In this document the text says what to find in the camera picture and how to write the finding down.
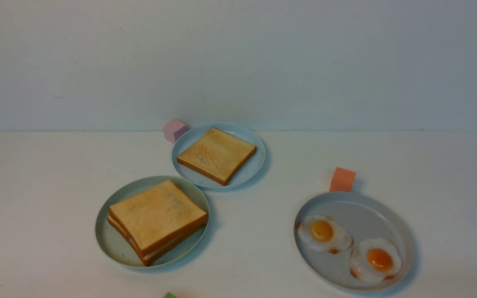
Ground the green foam cube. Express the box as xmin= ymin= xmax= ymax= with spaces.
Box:
xmin=163 ymin=292 xmax=177 ymax=298

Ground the light blue bread plate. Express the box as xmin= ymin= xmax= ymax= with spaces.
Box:
xmin=171 ymin=123 xmax=266 ymax=191

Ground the fried egg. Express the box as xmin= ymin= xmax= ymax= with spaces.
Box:
xmin=349 ymin=238 xmax=402 ymax=284
xmin=297 ymin=214 xmax=354 ymax=255

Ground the right fried egg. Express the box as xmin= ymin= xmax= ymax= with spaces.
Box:
xmin=349 ymin=238 xmax=402 ymax=284

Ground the light green round plate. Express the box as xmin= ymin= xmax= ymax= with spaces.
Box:
xmin=94 ymin=175 xmax=216 ymax=273

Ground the orange foam cube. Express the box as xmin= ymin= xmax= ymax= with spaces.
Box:
xmin=329 ymin=167 xmax=356 ymax=192

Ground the grey egg plate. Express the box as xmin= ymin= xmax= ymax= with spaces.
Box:
xmin=294 ymin=192 xmax=417 ymax=296

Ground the pink foam cube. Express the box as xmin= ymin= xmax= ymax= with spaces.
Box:
xmin=163 ymin=119 xmax=189 ymax=144

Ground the left fried egg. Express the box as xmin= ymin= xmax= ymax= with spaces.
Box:
xmin=297 ymin=214 xmax=354 ymax=255

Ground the toast bread slice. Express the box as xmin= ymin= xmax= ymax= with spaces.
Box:
xmin=107 ymin=215 xmax=207 ymax=267
xmin=108 ymin=179 xmax=209 ymax=253
xmin=176 ymin=127 xmax=257 ymax=186

